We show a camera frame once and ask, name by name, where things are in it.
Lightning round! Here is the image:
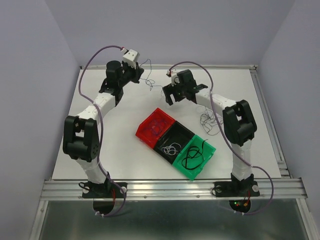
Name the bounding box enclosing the thin dark blue wire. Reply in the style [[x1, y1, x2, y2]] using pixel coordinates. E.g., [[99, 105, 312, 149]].
[[142, 118, 167, 137]]

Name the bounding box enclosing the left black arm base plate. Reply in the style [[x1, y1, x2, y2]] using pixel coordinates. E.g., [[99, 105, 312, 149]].
[[78, 181, 124, 199]]

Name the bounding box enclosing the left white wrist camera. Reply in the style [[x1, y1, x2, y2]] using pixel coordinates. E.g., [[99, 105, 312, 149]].
[[122, 48, 140, 69]]

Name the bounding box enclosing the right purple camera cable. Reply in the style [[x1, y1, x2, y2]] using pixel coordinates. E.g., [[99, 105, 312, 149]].
[[166, 61, 274, 216]]

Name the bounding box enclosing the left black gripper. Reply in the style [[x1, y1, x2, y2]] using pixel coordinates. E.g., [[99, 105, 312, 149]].
[[118, 60, 144, 88]]

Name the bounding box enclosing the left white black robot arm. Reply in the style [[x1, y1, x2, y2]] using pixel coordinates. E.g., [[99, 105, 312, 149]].
[[62, 60, 144, 198]]

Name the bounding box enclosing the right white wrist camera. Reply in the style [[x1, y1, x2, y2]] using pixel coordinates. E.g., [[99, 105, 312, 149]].
[[166, 69, 180, 86]]

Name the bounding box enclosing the red plastic bin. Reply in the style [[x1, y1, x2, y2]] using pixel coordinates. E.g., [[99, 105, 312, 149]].
[[135, 108, 176, 149]]

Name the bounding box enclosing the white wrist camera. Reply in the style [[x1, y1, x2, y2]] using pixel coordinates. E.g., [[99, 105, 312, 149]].
[[122, 48, 140, 69], [166, 69, 180, 86]]

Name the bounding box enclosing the purple camera cable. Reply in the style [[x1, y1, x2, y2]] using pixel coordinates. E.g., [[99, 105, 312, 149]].
[[166, 61, 274, 216], [78, 45, 127, 218]]

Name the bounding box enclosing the black plastic bin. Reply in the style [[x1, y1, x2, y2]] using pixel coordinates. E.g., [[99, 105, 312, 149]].
[[153, 121, 195, 165]]

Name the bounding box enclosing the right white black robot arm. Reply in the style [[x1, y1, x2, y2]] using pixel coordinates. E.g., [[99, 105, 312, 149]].
[[163, 69, 260, 198]]

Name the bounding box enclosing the aluminium front rail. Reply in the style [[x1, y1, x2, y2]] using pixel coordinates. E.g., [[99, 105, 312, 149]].
[[40, 178, 308, 201]]

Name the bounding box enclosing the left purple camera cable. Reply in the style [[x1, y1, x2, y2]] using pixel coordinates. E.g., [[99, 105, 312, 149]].
[[78, 45, 127, 218]]

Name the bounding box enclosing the thin wire bundle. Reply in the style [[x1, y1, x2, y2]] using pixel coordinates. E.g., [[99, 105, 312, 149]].
[[198, 104, 225, 136]]

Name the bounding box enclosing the black cable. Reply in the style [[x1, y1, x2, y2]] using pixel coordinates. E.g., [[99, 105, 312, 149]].
[[181, 139, 209, 172]]

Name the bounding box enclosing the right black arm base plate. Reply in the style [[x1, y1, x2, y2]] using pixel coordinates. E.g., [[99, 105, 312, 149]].
[[211, 181, 261, 198]]

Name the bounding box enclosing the green plastic bin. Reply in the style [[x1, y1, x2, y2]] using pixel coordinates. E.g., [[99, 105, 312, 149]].
[[172, 135, 216, 181]]

